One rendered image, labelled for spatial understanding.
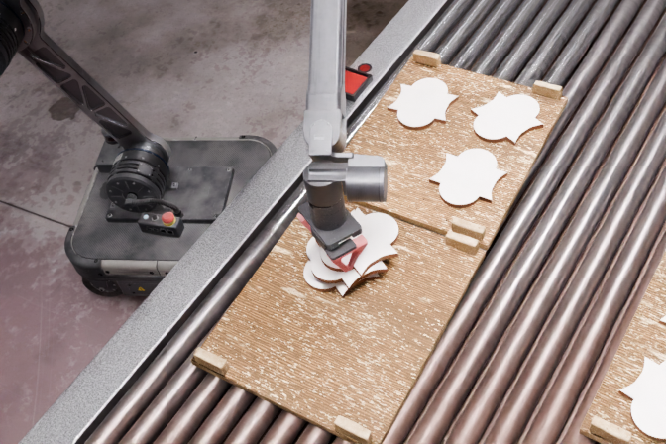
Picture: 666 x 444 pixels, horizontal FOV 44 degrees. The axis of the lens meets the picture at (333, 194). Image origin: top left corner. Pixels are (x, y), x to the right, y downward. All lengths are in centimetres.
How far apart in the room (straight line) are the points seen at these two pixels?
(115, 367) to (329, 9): 70
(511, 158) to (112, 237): 138
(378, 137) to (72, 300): 144
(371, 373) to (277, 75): 211
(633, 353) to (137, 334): 83
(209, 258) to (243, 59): 194
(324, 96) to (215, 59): 219
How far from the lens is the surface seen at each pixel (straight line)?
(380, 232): 144
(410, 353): 137
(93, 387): 149
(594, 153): 166
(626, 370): 137
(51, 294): 287
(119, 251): 255
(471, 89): 175
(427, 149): 164
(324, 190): 126
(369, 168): 126
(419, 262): 146
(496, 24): 195
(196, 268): 156
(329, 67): 131
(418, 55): 181
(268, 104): 319
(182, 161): 273
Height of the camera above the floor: 212
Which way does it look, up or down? 49 degrees down
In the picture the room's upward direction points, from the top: 11 degrees counter-clockwise
